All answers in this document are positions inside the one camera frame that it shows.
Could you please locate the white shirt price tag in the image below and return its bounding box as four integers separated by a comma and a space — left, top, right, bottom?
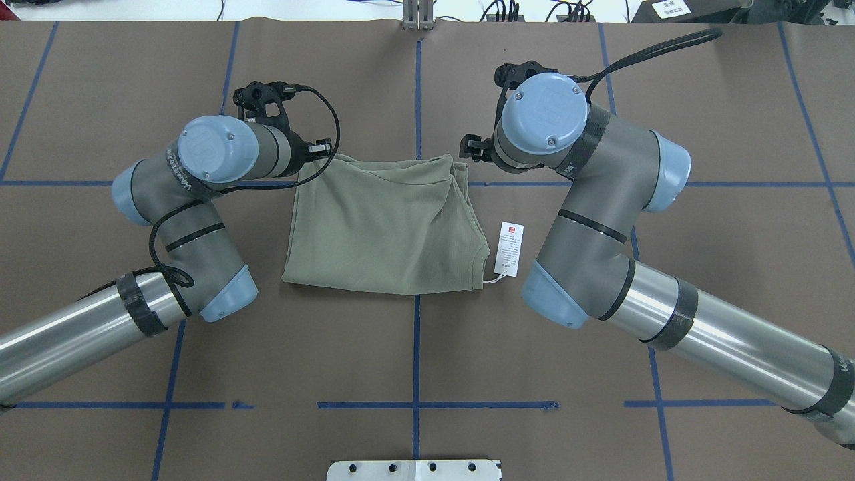
484, 222, 524, 284

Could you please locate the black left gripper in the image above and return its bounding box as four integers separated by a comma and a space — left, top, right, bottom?
287, 130, 333, 176

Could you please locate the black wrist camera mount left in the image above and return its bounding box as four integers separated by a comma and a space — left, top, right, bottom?
232, 80, 299, 133

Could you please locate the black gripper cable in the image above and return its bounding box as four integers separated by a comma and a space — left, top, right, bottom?
574, 27, 724, 84
80, 84, 341, 301

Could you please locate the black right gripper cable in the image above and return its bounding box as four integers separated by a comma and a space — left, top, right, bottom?
574, 27, 724, 84

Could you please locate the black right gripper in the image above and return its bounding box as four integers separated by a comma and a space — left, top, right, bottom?
459, 134, 510, 172

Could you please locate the aluminium frame post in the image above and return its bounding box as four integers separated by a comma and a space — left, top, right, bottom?
401, 0, 436, 31

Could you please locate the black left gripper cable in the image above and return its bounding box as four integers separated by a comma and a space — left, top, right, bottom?
80, 84, 341, 301

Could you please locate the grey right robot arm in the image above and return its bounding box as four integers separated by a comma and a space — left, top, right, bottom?
459, 63, 853, 450

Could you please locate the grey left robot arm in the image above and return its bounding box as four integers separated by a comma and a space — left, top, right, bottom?
2, 116, 340, 413

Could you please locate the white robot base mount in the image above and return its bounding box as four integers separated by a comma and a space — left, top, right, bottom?
326, 458, 503, 480

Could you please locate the olive green long-sleeve shirt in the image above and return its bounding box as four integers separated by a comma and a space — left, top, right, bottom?
281, 154, 490, 295

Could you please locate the black box with white label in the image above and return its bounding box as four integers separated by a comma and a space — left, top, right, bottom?
631, 1, 743, 24

